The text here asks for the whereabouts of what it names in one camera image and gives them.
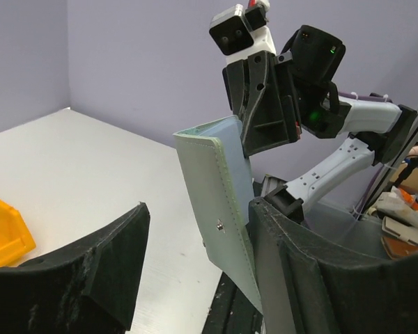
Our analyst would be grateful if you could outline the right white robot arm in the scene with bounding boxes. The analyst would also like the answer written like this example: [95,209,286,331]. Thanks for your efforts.
[210,22,415,223]

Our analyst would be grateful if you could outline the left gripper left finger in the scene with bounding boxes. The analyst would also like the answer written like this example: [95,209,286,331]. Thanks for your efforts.
[0,202,150,333]

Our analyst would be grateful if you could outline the green leather card holder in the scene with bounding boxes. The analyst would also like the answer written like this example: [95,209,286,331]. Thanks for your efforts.
[173,116,262,310]

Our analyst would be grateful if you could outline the cluttered items behind frame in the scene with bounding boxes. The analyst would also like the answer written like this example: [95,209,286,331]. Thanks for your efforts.
[369,145,418,260]

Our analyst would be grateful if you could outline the yellow plastic bin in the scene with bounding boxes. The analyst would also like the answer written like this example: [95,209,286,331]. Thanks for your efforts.
[0,200,36,267]

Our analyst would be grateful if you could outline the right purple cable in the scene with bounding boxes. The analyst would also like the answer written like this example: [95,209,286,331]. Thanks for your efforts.
[337,89,394,104]

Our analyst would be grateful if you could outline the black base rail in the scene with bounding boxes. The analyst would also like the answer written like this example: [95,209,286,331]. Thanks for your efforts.
[202,272,272,333]

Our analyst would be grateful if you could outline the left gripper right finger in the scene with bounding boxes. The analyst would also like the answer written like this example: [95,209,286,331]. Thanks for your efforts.
[249,198,418,333]

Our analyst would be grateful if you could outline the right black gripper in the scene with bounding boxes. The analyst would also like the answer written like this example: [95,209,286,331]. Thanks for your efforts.
[222,51,302,156]

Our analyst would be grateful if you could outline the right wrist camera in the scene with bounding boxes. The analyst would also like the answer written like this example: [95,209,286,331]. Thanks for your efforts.
[209,1,277,64]

